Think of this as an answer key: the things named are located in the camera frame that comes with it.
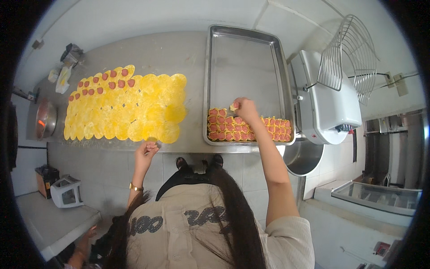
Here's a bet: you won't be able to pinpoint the group of pink meat portions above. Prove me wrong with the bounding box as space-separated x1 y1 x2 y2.
69 68 136 102

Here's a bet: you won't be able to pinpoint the glass top chest freezer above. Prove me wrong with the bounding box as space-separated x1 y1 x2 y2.
313 179 423 226

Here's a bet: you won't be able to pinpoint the person's left hand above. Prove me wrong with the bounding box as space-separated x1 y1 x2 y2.
134 141 160 176

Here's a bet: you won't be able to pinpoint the white kitchen scale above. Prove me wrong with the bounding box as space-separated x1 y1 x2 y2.
50 175 84 209

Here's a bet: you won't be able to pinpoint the steel mixer bowl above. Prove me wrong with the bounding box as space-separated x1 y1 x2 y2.
282 139 325 177

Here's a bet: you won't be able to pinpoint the wire mixer guard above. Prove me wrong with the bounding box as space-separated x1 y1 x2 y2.
317 14 379 106

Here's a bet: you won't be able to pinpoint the rectangular metal tray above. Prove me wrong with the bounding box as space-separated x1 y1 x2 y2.
203 24 297 147

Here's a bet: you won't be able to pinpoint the white dough mixer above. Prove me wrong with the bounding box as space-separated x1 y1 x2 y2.
288 49 363 145

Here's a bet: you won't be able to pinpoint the round metal bowl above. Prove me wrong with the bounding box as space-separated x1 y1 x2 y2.
35 98 58 141

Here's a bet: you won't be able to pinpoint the black power cable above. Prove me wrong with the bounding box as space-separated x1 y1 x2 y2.
347 72 391 80

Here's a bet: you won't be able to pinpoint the spread of yellow round wrappers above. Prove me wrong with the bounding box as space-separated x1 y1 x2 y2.
63 64 187 145

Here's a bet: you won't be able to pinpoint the rows of wrapped meat dumplings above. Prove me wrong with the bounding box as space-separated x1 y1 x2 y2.
207 107 292 142

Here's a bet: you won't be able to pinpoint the person's legs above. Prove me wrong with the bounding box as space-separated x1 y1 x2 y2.
155 154 224 202

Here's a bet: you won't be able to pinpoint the wall power outlet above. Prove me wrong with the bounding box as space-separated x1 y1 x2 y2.
384 71 410 97

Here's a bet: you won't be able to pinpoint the brown and black box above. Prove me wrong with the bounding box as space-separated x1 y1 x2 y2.
34 164 60 200

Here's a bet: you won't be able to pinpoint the person's body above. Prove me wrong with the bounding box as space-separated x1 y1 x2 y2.
101 164 316 269

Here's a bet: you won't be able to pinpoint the white and yellow plastic bag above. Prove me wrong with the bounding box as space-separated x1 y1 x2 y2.
55 65 73 95

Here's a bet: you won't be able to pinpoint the person's right hand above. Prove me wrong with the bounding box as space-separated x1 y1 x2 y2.
231 97 261 126

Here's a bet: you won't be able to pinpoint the black and grey tool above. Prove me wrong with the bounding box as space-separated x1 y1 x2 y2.
60 43 85 67

